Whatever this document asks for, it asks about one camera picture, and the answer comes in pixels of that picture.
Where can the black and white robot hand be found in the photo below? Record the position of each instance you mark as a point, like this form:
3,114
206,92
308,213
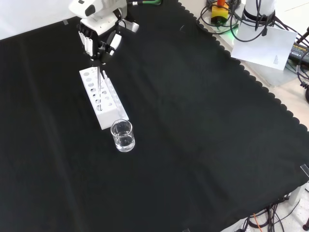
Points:
101,26

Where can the clear glass rod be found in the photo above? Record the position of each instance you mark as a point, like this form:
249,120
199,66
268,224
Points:
99,82

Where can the white test tube rack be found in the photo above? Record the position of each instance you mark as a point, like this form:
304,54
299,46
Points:
106,118

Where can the clear cloth clip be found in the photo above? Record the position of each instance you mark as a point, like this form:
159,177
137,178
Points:
305,169
65,22

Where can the clear glass beaker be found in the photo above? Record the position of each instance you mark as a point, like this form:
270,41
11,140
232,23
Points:
122,140

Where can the yellow stop button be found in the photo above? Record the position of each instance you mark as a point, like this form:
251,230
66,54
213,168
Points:
219,14

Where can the black table cloth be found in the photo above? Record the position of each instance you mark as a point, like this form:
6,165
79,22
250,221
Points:
193,120

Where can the pale board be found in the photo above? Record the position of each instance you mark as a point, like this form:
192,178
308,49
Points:
265,48

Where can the black power adapter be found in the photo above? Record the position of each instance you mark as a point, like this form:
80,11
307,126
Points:
299,52

